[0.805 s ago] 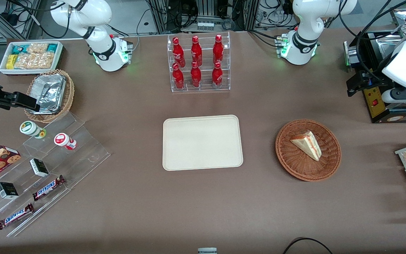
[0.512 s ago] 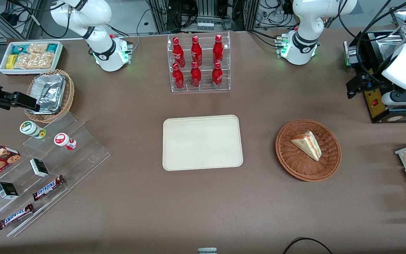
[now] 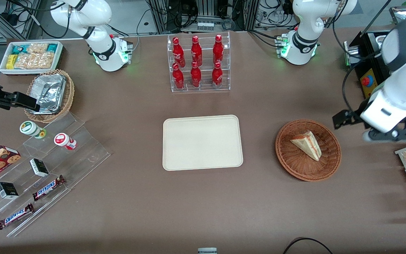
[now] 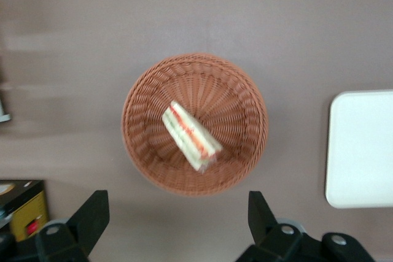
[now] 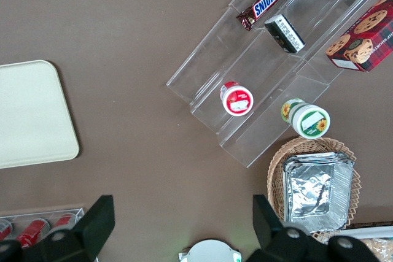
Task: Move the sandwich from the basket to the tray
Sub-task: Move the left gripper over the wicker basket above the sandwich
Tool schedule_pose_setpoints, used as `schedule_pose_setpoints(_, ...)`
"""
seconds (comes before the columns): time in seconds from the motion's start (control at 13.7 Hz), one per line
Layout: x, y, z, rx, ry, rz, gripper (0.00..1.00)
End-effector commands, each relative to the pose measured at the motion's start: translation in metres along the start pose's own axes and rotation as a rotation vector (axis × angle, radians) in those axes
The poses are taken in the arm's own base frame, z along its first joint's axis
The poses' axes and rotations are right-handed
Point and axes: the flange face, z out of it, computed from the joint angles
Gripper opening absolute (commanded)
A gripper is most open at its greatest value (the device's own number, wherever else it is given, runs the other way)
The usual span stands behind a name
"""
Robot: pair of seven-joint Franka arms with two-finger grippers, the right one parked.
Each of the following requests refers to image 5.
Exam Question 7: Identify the large clear cookie bag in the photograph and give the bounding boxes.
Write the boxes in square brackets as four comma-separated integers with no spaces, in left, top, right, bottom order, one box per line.
[359,237,393,262]

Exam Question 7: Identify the cream plastic tray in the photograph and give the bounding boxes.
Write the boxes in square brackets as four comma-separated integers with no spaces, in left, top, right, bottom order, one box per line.
[0,60,80,170]

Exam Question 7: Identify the clear acrylic bottle rack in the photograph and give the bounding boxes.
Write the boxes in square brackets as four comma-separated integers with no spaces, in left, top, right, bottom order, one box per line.
[0,206,86,252]

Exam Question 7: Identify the white plastic snack bin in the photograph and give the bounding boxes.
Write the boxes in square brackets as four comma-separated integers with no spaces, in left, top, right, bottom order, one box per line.
[346,224,393,262]

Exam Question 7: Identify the red tartan cookie box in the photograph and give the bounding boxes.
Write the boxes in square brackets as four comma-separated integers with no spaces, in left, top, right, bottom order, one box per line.
[324,0,393,73]

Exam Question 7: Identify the black box white label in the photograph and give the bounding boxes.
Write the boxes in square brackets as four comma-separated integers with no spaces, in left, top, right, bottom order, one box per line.
[263,14,306,54]

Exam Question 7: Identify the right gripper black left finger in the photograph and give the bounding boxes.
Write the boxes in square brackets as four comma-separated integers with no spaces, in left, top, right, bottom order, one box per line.
[0,195,116,262]

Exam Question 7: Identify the red cola bottle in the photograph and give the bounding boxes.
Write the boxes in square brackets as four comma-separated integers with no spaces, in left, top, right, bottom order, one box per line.
[15,218,51,248]
[50,212,77,233]
[0,220,14,242]

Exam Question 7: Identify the light wicker basket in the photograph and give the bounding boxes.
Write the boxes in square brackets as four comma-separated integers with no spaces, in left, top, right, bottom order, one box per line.
[267,137,362,242]

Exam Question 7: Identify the green sunflower yogurt cup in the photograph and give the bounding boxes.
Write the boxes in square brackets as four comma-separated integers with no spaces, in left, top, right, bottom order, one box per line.
[281,98,331,139]

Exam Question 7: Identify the stacked aluminium foil trays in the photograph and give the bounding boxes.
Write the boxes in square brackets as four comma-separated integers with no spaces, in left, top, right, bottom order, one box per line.
[284,152,356,233]

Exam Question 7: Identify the clear acrylic stepped shelf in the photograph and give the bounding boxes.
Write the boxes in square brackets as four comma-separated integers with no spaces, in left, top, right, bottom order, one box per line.
[166,0,393,169]

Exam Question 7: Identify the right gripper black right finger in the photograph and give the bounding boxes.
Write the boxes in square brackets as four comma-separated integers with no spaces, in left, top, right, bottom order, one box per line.
[245,194,381,262]

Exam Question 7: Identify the red strawberry yogurt cup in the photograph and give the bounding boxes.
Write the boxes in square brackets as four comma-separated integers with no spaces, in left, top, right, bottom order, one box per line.
[219,80,255,117]

